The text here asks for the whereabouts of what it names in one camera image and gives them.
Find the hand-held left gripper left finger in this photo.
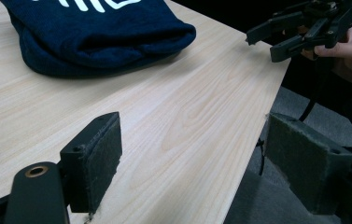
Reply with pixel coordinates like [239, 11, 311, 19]
[59, 111, 123, 216]

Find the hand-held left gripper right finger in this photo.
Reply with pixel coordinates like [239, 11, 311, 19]
[264, 112, 352, 216]

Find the navy blue sweater white print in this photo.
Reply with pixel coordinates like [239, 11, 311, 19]
[0, 0, 197, 79]

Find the thin black cord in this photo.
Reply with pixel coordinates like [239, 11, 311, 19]
[256, 138, 267, 177]

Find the black cable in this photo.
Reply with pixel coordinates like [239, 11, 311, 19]
[298, 59, 335, 123]

